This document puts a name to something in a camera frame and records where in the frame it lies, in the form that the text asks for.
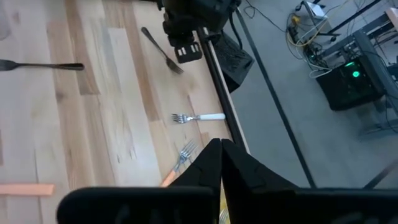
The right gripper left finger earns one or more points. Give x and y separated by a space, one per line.
208 168

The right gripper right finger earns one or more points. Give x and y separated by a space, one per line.
245 177

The black metal fork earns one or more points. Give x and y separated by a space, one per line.
62 66
176 68

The black computer tower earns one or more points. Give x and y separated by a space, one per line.
236 62

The black computer with green light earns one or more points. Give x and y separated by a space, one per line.
342 90

